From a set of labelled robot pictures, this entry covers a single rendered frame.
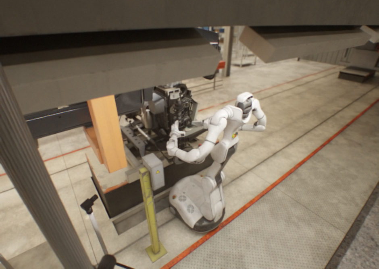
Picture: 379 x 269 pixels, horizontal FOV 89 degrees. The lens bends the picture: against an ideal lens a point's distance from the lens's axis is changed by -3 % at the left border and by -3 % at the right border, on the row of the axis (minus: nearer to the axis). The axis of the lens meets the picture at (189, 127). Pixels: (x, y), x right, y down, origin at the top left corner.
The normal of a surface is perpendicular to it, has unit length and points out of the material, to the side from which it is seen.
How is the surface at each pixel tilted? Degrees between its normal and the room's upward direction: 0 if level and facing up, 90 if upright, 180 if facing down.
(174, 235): 0
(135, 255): 0
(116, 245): 0
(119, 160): 90
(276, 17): 90
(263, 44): 90
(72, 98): 117
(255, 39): 90
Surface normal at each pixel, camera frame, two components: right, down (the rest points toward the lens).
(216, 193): 0.68, 0.04
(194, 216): 0.44, -0.48
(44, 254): 0.00, -0.88
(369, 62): -0.80, 0.29
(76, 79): 0.54, 0.74
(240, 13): 0.60, 0.39
